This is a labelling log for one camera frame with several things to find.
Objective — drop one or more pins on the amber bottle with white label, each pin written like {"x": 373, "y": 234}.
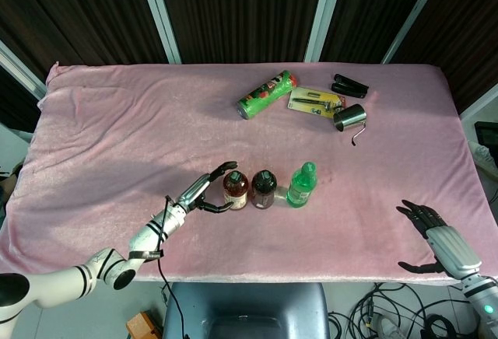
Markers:
{"x": 235, "y": 191}

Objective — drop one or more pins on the green plastic soda bottle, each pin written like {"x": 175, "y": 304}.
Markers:
{"x": 300, "y": 191}

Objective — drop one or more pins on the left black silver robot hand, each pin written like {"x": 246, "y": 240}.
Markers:
{"x": 196, "y": 193}

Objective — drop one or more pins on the black flat device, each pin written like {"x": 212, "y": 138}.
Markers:
{"x": 487, "y": 132}

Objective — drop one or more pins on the dark brown bottle without label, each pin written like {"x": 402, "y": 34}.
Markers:
{"x": 264, "y": 191}

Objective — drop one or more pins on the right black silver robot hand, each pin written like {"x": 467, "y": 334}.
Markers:
{"x": 451, "y": 249}

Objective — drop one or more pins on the yellow pen blister pack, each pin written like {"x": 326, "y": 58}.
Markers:
{"x": 315, "y": 102}

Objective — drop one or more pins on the orange box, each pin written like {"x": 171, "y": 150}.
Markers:
{"x": 143, "y": 325}

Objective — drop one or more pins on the green chips can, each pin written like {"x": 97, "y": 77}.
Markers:
{"x": 268, "y": 96}

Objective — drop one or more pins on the black stapler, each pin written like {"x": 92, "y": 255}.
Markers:
{"x": 350, "y": 86}

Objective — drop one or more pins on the white sneaker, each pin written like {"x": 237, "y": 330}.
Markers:
{"x": 484, "y": 158}

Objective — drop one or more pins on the pink fleece table cloth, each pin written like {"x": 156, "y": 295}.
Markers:
{"x": 155, "y": 140}

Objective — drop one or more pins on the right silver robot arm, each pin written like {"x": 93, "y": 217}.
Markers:
{"x": 484, "y": 300}

